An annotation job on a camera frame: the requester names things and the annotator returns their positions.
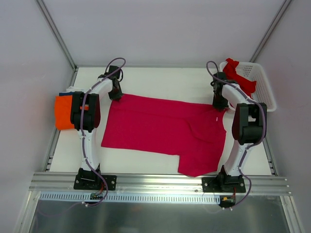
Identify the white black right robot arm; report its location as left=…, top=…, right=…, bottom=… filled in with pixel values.
left=211, top=71, right=267, bottom=192

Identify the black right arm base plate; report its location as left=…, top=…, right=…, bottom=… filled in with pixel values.
left=201, top=176, right=246, bottom=193

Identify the navy blue folded t shirt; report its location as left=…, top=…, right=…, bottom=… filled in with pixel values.
left=59, top=91, right=74, bottom=96

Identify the white folded t shirt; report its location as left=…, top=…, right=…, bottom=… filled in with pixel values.
left=66, top=86, right=84, bottom=92

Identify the orange folded t shirt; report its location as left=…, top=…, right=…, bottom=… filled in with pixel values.
left=54, top=95, right=74, bottom=131

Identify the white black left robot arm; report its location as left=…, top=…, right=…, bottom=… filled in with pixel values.
left=70, top=65, right=123, bottom=189

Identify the magenta t shirt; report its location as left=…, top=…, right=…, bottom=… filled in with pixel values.
left=101, top=94, right=226, bottom=177

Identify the white perforated plastic basket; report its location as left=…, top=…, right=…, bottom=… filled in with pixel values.
left=220, top=60, right=276, bottom=112

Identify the white slotted cable duct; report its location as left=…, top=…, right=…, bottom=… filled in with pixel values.
left=39, top=191, right=221, bottom=204

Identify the aluminium front rail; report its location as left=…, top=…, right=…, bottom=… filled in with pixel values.
left=29, top=172, right=293, bottom=196

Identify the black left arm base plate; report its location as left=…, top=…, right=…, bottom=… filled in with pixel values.
left=73, top=172, right=117, bottom=191

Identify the red t shirt in basket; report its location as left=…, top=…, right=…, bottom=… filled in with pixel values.
left=223, top=58, right=257, bottom=96

